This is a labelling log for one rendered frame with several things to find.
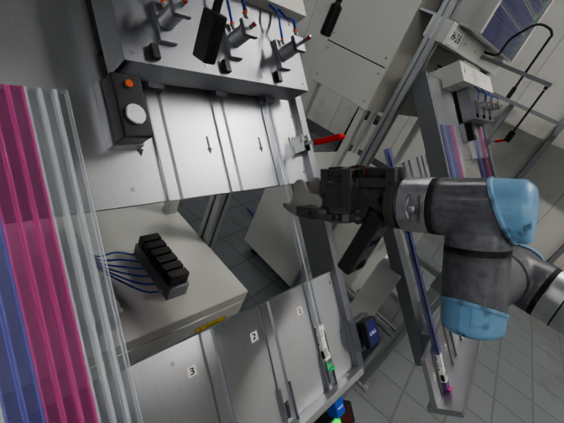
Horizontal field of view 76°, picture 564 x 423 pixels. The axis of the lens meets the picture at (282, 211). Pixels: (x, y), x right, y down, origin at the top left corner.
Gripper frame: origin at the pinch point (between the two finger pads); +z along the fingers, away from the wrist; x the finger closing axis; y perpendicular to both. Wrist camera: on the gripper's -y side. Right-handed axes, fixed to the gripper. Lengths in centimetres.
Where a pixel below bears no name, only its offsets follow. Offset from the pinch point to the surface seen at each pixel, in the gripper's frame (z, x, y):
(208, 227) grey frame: 38.6, -10.0, -9.2
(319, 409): -9.3, 6.3, -31.2
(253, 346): -3.7, 14.6, -18.4
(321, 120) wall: 224, -329, 50
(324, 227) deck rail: -1.1, -8.0, -4.8
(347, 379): -8.8, -3.1, -31.3
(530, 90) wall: 12, -357, 58
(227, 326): -2.6, 18.3, -14.2
